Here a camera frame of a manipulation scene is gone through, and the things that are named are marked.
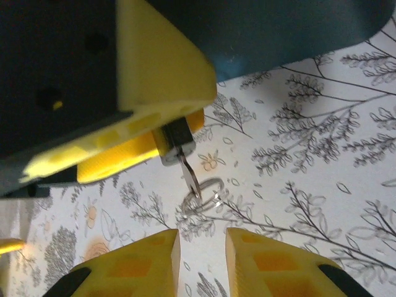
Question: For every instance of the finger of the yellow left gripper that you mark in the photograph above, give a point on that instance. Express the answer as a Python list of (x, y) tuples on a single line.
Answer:
[(161, 71), (123, 154)]

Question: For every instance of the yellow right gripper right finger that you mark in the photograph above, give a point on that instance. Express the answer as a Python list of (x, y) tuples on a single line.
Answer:
[(272, 272)]

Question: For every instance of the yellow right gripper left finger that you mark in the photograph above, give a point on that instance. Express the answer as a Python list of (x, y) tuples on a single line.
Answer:
[(139, 269)]

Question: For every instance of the small silver key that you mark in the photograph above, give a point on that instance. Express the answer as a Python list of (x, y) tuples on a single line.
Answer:
[(190, 176)]

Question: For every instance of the starry night print tin box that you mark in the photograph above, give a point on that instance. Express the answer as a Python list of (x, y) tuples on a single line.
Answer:
[(278, 31)]

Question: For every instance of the yellow banana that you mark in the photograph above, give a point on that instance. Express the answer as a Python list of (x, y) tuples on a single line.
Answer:
[(10, 246)]

